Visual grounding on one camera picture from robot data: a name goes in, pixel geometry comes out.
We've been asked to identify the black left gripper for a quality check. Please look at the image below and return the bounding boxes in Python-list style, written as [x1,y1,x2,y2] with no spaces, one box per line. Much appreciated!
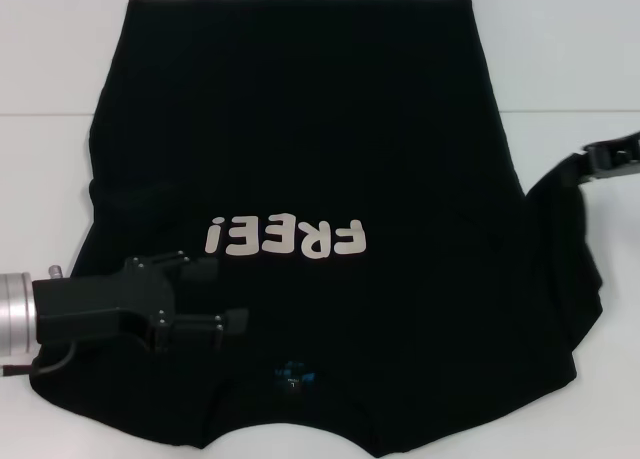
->
[31,249,251,354]

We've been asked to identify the black cable with metal connector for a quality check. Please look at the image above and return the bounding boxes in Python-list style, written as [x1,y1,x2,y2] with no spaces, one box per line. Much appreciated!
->
[0,338,77,379]

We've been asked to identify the black FREE! print t-shirt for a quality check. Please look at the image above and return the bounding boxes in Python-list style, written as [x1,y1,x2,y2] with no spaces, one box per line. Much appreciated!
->
[28,0,609,459]

